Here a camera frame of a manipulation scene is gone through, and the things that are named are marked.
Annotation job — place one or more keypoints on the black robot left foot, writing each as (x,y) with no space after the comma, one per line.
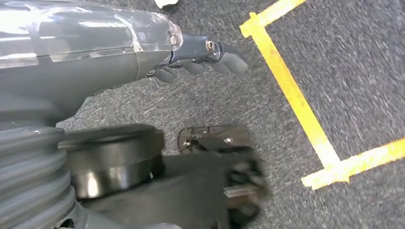
(215,134)

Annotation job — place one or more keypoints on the yellow floor tape marking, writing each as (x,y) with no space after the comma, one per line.
(292,94)

